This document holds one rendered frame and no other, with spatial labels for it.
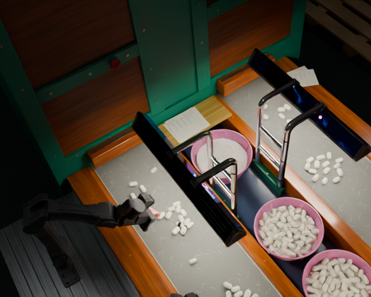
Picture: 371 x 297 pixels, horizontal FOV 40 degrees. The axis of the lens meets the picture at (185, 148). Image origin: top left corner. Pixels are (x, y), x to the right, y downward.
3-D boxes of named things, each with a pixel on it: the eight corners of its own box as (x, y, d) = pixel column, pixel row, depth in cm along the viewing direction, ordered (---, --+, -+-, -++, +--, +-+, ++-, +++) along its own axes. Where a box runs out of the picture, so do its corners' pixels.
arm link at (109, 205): (115, 200, 182) (29, 191, 169) (118, 221, 177) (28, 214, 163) (104, 218, 190) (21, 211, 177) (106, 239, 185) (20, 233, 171)
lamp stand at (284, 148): (280, 195, 214) (289, 129, 179) (251, 164, 225) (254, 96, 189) (314, 174, 220) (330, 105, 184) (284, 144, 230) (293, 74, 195)
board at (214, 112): (172, 150, 222) (171, 149, 221) (153, 129, 230) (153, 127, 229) (232, 115, 231) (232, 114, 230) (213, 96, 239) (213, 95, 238)
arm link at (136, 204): (143, 195, 183) (115, 188, 177) (146, 215, 178) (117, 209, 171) (126, 211, 190) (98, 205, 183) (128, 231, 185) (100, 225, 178)
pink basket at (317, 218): (301, 281, 191) (304, 271, 184) (240, 246, 202) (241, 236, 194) (332, 228, 203) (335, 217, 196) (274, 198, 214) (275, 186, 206)
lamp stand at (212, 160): (202, 246, 203) (196, 187, 167) (175, 211, 214) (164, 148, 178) (240, 221, 208) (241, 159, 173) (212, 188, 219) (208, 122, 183)
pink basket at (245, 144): (246, 195, 216) (247, 183, 208) (185, 185, 221) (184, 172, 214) (256, 146, 231) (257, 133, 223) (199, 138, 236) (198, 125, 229)
